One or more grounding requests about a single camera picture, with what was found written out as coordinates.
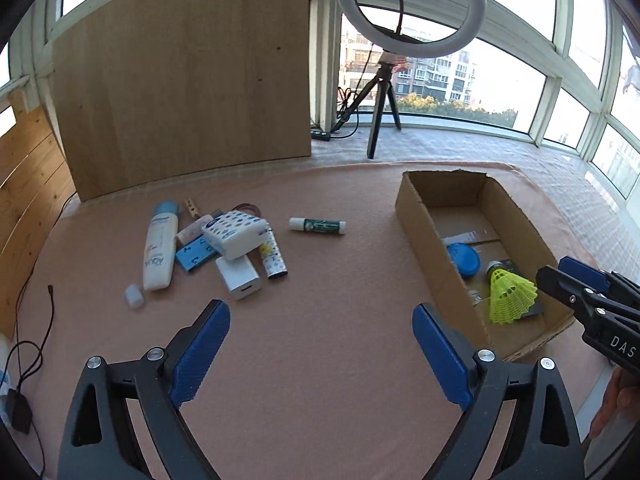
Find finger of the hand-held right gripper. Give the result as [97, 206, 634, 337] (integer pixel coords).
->
[536, 266, 612, 322]
[558, 256, 640, 306]

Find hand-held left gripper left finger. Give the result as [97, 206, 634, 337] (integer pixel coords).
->
[57, 299, 232, 480]

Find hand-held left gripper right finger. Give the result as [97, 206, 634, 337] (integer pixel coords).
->
[411, 302, 586, 480]

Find yellow shuttlecock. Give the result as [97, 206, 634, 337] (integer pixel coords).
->
[487, 261, 540, 325]

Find cardboard box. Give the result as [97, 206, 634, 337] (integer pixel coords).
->
[395, 170, 576, 362]

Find person's right hand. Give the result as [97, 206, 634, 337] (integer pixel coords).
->
[589, 364, 640, 441]

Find white power bank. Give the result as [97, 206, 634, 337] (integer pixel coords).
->
[215, 255, 262, 301]

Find blue round case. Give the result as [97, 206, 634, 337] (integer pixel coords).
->
[446, 243, 481, 279]

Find blue card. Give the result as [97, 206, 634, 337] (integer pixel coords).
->
[175, 236, 218, 274]

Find white paper strip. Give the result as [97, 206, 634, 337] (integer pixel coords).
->
[441, 230, 493, 247]

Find white bottle with blue cap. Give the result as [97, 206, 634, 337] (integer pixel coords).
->
[142, 201, 180, 292]

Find dotted white tube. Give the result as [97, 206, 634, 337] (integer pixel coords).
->
[259, 227, 289, 280]

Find pink patterned packet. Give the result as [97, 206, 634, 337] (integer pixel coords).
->
[176, 214, 215, 247]

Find white blue-dotted tissue pack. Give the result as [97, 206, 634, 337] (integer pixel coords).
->
[201, 210, 268, 261]

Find white green glue stick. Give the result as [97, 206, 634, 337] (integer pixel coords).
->
[289, 217, 347, 236]

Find wooden plank panel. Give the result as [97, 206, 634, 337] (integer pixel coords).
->
[0, 87, 77, 338]

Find black tripod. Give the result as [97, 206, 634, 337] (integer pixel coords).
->
[334, 62, 402, 160]

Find large wooden board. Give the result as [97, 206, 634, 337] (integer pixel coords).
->
[51, 0, 313, 202]

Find black cable with adapter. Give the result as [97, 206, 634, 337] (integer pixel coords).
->
[4, 285, 56, 436]

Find white window frame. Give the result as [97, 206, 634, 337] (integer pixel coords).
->
[0, 0, 640, 201]

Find white ring light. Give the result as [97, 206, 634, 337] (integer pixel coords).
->
[336, 0, 487, 57]

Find black ring light cable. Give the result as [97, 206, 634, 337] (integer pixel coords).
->
[334, 42, 382, 139]

